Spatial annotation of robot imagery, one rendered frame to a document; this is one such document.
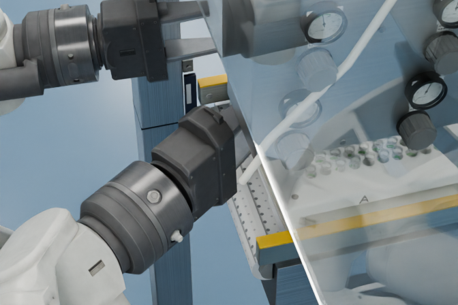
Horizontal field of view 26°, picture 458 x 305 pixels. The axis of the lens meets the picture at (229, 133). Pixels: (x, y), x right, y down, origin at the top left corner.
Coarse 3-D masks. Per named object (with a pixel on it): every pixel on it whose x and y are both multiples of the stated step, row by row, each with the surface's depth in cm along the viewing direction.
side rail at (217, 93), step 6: (198, 84) 128; (222, 84) 128; (198, 90) 129; (204, 90) 128; (210, 90) 129; (216, 90) 129; (222, 90) 129; (198, 96) 130; (204, 96) 129; (210, 96) 129; (216, 96) 130; (222, 96) 130; (204, 102) 130; (210, 102) 130
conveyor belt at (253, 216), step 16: (240, 176) 122; (256, 176) 122; (240, 192) 120; (256, 192) 120; (240, 208) 119; (256, 208) 118; (240, 224) 118; (256, 224) 117; (272, 224) 117; (256, 272) 115
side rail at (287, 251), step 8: (256, 248) 111; (264, 248) 110; (272, 248) 110; (280, 248) 110; (288, 248) 111; (256, 256) 112; (264, 256) 111; (272, 256) 111; (280, 256) 111; (288, 256) 112; (296, 256) 112; (264, 264) 112
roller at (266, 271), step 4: (268, 264) 114; (272, 264) 114; (260, 268) 115; (264, 268) 114; (268, 268) 114; (272, 268) 115; (260, 272) 115; (264, 272) 115; (268, 272) 115; (272, 272) 115; (264, 276) 115; (268, 276) 116; (272, 276) 116
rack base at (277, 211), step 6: (258, 168) 120; (264, 174) 119; (264, 180) 119; (264, 186) 119; (270, 186) 117; (270, 192) 117; (270, 198) 117; (276, 198) 116; (270, 204) 118; (276, 204) 115; (276, 210) 116; (276, 216) 116; (282, 216) 114; (282, 222) 114; (282, 228) 114
